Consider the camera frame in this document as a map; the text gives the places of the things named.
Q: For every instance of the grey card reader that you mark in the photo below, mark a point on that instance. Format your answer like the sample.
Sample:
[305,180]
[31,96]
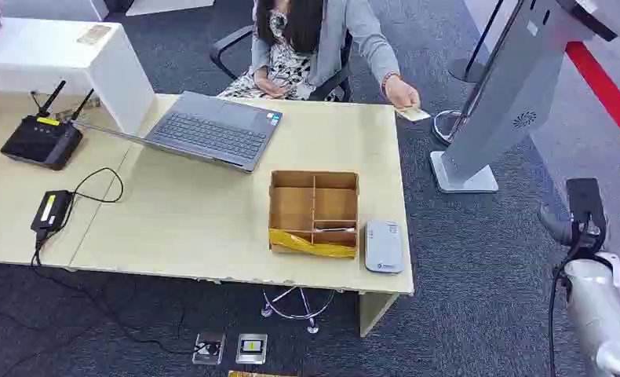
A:
[383,247]

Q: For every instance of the white cabinet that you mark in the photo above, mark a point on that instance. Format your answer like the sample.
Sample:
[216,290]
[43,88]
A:
[45,57]

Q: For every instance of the wooden box with compartments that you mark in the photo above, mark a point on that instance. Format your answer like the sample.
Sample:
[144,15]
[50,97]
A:
[294,208]

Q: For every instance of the red floor tape line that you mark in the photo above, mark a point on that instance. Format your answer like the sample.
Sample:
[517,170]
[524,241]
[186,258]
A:
[606,93]

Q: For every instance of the grey kiosk stand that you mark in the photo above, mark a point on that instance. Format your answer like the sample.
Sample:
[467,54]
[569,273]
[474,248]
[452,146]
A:
[502,99]

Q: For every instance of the grey laptop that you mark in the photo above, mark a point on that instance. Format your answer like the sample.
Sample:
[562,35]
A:
[211,132]

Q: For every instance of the silver floor socket plate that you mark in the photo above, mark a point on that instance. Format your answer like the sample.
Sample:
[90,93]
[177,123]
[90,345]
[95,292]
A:
[252,348]

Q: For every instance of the black office chair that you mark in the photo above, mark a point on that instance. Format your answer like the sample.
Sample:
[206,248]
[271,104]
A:
[227,49]

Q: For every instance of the white card in box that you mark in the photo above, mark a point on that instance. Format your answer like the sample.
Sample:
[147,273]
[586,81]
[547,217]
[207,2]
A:
[336,229]

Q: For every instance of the person's left hand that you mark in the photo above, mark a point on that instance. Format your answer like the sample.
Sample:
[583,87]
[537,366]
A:
[401,93]

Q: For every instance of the tan sticker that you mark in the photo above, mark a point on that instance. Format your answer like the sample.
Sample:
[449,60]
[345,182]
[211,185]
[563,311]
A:
[94,35]

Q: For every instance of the person's right hand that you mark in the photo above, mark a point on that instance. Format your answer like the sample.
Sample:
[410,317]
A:
[268,86]

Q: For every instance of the black power adapter yellow label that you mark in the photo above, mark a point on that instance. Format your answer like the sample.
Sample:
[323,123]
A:
[51,210]

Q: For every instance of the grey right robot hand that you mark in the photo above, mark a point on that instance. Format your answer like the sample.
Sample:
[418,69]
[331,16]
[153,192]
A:
[585,205]

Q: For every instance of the dark floor socket plate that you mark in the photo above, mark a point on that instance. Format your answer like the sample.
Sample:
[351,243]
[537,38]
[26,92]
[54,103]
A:
[209,348]

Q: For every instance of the yellow object on floor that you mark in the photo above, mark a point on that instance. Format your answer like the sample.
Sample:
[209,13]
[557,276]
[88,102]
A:
[258,374]

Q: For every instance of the black router with antennas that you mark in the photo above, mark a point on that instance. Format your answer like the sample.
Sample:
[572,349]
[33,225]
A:
[42,143]

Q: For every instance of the chrome stool base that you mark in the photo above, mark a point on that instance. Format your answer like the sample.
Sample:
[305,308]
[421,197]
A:
[297,307]

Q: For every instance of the round grey stand base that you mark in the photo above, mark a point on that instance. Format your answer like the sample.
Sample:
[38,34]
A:
[461,70]

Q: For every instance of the pale desk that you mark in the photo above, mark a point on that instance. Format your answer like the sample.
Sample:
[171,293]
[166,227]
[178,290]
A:
[185,218]

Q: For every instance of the person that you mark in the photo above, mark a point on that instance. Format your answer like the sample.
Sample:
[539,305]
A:
[320,47]

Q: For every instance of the pale card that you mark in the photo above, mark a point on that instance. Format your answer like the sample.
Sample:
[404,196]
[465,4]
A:
[415,114]

